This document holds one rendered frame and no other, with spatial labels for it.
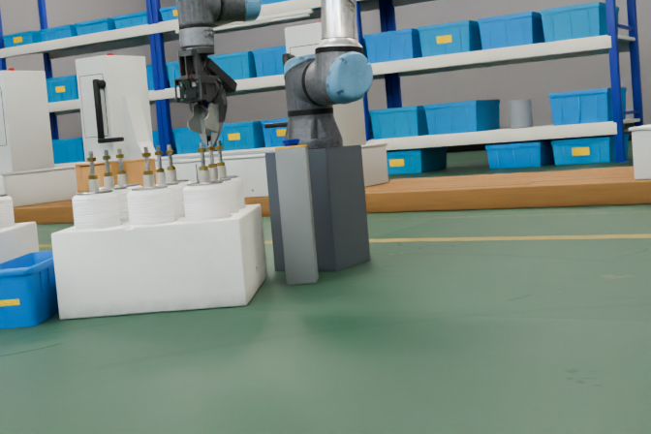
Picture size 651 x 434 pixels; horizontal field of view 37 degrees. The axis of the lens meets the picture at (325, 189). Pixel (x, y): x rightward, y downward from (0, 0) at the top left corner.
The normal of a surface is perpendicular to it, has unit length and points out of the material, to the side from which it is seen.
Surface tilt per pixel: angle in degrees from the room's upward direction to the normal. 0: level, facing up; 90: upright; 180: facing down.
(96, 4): 90
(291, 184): 90
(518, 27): 93
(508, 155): 94
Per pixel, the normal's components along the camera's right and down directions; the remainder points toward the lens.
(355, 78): 0.56, 0.14
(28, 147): 0.86, -0.04
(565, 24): -0.51, 0.15
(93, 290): -0.04, 0.07
